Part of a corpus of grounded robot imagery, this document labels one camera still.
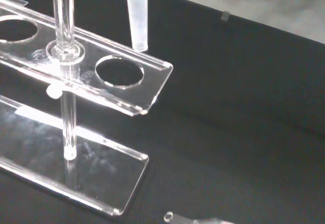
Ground clear acrylic funnel stand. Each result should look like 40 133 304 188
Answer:
0 0 174 217

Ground glass weighing funnel with powder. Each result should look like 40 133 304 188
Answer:
164 210 229 224

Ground black bench cloth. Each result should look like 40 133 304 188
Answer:
0 0 325 224

